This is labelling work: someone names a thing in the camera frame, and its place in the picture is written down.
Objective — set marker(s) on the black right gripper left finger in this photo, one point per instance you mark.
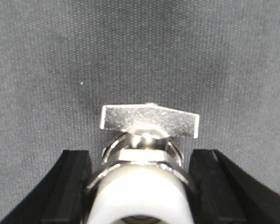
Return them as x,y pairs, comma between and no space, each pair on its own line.
59,197

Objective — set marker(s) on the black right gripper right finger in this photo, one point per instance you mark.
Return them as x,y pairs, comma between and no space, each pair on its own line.
223,193

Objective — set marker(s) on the silver metal valve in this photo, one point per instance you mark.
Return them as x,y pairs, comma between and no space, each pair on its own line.
142,179

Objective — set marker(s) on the dark grey conveyor belt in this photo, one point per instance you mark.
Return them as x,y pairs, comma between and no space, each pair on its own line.
61,60

